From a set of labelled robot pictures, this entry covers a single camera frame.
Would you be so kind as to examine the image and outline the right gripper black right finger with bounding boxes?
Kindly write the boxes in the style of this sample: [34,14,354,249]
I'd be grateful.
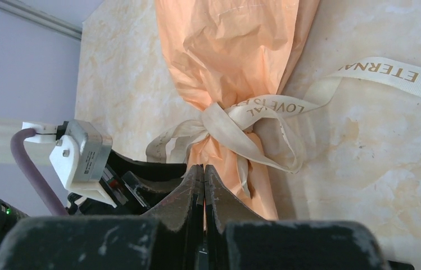
[204,165,265,269]

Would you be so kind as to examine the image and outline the aluminium frame rail left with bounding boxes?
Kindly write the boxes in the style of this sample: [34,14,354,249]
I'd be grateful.
[0,0,82,41]

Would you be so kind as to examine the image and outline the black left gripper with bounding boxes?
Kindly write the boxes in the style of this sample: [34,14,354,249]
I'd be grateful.
[66,151,187,215]

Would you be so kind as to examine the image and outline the cream printed ribbon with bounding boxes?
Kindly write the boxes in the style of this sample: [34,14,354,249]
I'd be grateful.
[146,57,421,195]

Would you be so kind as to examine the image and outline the flower bouquet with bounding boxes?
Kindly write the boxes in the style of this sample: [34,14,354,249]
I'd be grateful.
[146,1,319,220]

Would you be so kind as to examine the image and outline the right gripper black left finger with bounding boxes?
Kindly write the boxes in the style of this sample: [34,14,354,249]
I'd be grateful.
[142,165,203,269]

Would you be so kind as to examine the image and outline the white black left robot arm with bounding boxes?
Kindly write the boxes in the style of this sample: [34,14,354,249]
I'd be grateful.
[0,151,187,244]

